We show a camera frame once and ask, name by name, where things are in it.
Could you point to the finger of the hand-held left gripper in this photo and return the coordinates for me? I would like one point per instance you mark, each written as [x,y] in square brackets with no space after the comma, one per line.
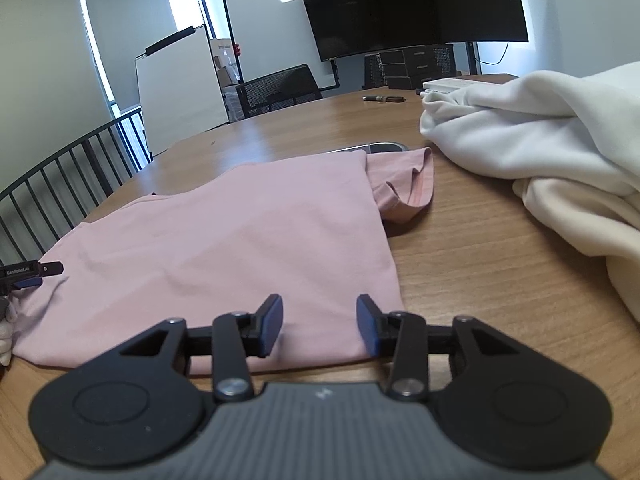
[27,284]
[51,268]

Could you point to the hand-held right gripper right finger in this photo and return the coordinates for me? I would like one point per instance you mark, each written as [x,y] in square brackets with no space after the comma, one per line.
[367,325]

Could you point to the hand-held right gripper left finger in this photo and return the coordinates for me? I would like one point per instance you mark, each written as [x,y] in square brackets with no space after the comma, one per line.
[270,325]

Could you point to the pink shirt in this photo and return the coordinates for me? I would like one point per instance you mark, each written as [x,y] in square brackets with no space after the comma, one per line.
[225,235]

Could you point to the person's left hand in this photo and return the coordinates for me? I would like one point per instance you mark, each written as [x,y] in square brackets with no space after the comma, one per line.
[5,340]

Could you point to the black metal railing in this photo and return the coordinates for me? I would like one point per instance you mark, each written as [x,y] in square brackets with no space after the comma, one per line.
[75,143]

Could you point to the grey roller blind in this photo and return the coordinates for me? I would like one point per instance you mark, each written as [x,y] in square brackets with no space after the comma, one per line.
[130,10]
[45,60]

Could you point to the small flipchart whiteboard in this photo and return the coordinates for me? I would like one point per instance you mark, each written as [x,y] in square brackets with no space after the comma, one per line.
[180,95]

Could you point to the black marker pen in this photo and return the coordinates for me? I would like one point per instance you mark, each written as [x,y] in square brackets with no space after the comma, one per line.
[382,98]

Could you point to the black mesh office chair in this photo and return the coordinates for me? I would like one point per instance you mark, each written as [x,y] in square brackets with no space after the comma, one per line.
[280,90]
[371,70]

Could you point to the cream garment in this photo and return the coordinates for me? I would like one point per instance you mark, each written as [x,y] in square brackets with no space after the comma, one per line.
[590,225]

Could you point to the white garment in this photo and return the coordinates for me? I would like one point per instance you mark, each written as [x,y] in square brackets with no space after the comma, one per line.
[525,125]

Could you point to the white keyboard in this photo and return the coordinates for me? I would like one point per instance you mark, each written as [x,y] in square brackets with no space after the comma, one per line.
[450,84]

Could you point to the black TV stand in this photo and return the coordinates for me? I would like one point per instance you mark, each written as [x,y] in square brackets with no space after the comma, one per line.
[474,60]

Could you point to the large black-framed whiteboard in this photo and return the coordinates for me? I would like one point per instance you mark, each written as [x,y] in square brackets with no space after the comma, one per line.
[270,25]

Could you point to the large black TV screen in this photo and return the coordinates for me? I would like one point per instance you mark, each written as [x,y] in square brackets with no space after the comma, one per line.
[410,5]

